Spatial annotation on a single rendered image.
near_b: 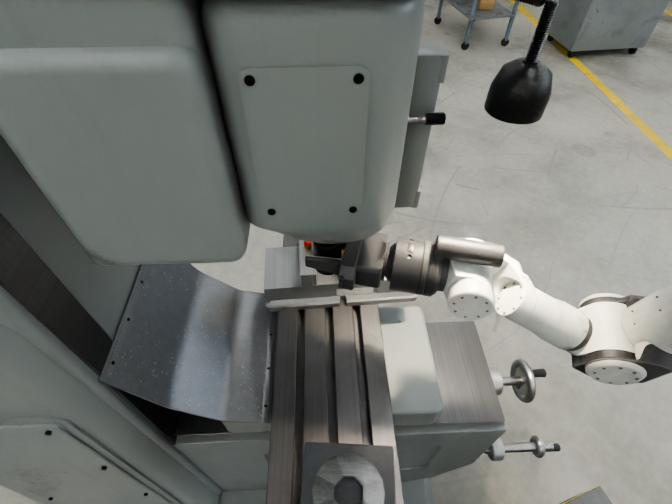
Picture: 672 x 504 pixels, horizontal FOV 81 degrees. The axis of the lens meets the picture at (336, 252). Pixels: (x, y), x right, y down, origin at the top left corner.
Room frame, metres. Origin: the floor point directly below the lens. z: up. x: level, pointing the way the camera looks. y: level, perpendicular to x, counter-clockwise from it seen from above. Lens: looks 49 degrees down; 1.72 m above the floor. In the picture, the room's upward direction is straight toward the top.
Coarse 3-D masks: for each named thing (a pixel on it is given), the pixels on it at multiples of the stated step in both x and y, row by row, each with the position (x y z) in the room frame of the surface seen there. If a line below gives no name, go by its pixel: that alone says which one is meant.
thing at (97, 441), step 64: (0, 192) 0.35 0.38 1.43; (0, 256) 0.29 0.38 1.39; (64, 256) 0.36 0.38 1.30; (0, 320) 0.25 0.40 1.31; (64, 320) 0.29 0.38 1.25; (0, 384) 0.22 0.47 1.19; (64, 384) 0.24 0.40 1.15; (0, 448) 0.20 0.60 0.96; (64, 448) 0.20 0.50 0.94; (128, 448) 0.22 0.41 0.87
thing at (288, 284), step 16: (272, 256) 0.59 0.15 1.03; (288, 256) 0.59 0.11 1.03; (304, 256) 0.56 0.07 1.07; (272, 272) 0.54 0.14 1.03; (288, 272) 0.54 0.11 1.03; (304, 272) 0.51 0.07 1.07; (272, 288) 0.50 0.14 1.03; (288, 288) 0.50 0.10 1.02; (304, 288) 0.51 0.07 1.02; (320, 288) 0.51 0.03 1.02; (336, 288) 0.51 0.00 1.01; (368, 288) 0.52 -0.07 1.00; (384, 288) 0.52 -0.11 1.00; (272, 304) 0.49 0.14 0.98; (288, 304) 0.49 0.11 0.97; (304, 304) 0.49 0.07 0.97; (320, 304) 0.49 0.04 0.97; (336, 304) 0.50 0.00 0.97; (352, 304) 0.50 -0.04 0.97; (368, 304) 0.50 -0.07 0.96
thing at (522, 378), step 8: (520, 360) 0.49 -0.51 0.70; (512, 368) 0.49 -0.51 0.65; (520, 368) 0.48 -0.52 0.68; (528, 368) 0.46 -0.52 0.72; (496, 376) 0.45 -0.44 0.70; (512, 376) 0.46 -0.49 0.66; (520, 376) 0.46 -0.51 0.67; (528, 376) 0.44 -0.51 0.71; (536, 376) 0.44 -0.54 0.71; (544, 376) 0.44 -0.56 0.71; (496, 384) 0.43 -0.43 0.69; (504, 384) 0.44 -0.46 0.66; (512, 384) 0.44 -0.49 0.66; (520, 384) 0.44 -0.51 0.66; (528, 384) 0.42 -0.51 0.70; (496, 392) 0.41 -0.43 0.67; (520, 392) 0.43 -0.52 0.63; (528, 392) 0.41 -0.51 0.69; (520, 400) 0.41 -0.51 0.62; (528, 400) 0.39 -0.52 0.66
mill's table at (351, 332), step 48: (288, 240) 0.70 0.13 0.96; (288, 336) 0.42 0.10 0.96; (336, 336) 0.42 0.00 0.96; (288, 384) 0.31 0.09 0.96; (336, 384) 0.31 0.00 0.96; (384, 384) 0.31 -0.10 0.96; (288, 432) 0.22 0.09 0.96; (336, 432) 0.23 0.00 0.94; (384, 432) 0.22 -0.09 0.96; (288, 480) 0.15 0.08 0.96
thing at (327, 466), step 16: (320, 448) 0.15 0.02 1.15; (336, 448) 0.15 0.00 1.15; (352, 448) 0.15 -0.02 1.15; (368, 448) 0.15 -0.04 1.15; (384, 448) 0.15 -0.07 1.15; (304, 464) 0.13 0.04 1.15; (320, 464) 0.13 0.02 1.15; (336, 464) 0.13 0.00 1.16; (352, 464) 0.13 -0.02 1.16; (368, 464) 0.13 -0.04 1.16; (384, 464) 0.13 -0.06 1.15; (304, 480) 0.11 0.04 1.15; (320, 480) 0.11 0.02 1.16; (336, 480) 0.11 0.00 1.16; (352, 480) 0.11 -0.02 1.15; (368, 480) 0.11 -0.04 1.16; (384, 480) 0.11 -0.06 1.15; (304, 496) 0.09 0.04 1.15; (320, 496) 0.09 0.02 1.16; (336, 496) 0.09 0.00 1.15; (352, 496) 0.09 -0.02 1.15; (368, 496) 0.09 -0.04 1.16; (384, 496) 0.09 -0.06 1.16
